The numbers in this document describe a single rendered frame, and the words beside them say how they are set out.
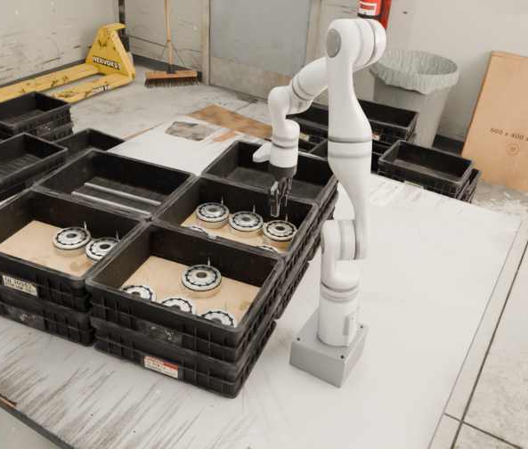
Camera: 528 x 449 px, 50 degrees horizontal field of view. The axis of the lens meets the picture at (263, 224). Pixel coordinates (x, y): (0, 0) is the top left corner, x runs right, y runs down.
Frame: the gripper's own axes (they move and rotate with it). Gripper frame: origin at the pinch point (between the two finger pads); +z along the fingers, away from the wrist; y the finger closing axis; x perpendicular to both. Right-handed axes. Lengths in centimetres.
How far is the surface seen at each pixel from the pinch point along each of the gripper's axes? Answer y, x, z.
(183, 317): -48.3, 3.8, 4.4
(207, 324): -48.3, -1.9, 4.3
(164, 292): -33.1, 17.9, 13.5
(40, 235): -27, 62, 13
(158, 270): -25.7, 23.8, 13.4
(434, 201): 73, -39, 25
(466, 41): 290, -29, 11
